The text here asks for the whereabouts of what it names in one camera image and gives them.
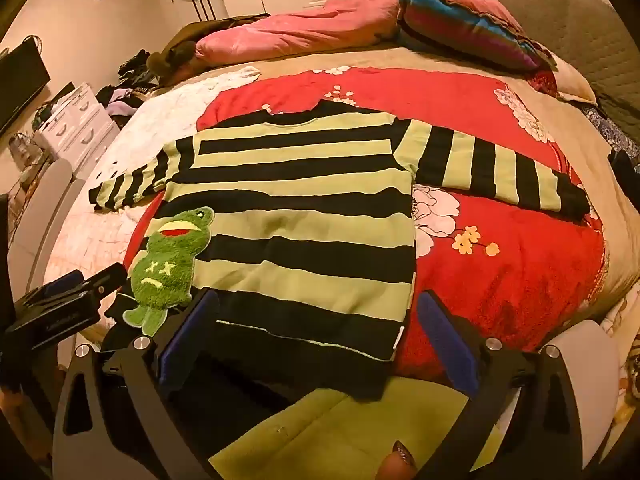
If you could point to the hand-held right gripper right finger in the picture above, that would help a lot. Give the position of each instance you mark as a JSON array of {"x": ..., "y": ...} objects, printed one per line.
[{"x": 447, "y": 347}]

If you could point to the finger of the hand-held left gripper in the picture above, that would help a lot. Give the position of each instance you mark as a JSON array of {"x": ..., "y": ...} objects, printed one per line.
[
  {"x": 55, "y": 287},
  {"x": 107, "y": 280}
]

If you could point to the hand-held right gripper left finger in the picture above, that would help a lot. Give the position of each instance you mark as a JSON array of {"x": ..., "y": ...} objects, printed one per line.
[{"x": 187, "y": 342}]

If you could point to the green black striped frog sweater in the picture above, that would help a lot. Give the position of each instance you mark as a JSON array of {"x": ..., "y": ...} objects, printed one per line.
[{"x": 300, "y": 210}]

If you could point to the pile of clothes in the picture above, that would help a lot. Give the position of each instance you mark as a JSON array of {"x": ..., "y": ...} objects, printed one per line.
[{"x": 127, "y": 90}]

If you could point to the person's right hand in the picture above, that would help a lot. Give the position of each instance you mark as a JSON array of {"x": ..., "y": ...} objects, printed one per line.
[{"x": 400, "y": 462}]

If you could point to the grey padded bed panel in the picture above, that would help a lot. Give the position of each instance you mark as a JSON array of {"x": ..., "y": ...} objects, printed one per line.
[
  {"x": 585, "y": 360},
  {"x": 62, "y": 230},
  {"x": 35, "y": 220}
]

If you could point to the red floral blanket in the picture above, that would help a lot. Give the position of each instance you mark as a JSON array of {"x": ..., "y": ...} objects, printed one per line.
[{"x": 510, "y": 270}]

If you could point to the person's green clothing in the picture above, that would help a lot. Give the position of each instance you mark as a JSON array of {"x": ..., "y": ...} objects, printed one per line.
[{"x": 350, "y": 435}]

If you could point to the clear plastic bag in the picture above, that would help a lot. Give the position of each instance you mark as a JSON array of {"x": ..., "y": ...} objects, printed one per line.
[{"x": 20, "y": 147}]

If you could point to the white drawer cabinet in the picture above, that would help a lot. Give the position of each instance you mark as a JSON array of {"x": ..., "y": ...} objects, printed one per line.
[{"x": 75, "y": 125}]

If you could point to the patterned beige cloth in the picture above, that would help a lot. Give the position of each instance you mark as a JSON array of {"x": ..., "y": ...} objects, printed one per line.
[{"x": 625, "y": 360}]

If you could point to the black television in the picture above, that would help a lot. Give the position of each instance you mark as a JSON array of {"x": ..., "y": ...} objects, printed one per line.
[{"x": 20, "y": 85}]

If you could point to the brown fur-trimmed coat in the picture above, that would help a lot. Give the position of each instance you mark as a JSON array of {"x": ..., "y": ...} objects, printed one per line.
[{"x": 180, "y": 55}]

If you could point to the bed with beige sheet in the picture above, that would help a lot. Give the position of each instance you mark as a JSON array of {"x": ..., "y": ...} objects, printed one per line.
[{"x": 545, "y": 110}]

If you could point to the blue patterned cloth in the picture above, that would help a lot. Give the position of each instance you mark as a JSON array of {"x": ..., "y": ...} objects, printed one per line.
[{"x": 612, "y": 130}]

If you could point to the floral pillow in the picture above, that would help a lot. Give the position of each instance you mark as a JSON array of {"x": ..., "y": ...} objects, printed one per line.
[{"x": 570, "y": 82}]

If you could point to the pink quilt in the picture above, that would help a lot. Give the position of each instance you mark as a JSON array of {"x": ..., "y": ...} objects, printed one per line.
[{"x": 300, "y": 30}]

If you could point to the colourful striped pillow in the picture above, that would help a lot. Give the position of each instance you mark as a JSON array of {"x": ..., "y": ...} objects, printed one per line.
[{"x": 465, "y": 25}]

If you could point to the grey quilted headboard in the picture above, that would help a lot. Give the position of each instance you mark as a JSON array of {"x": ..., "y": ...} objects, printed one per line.
[{"x": 570, "y": 20}]

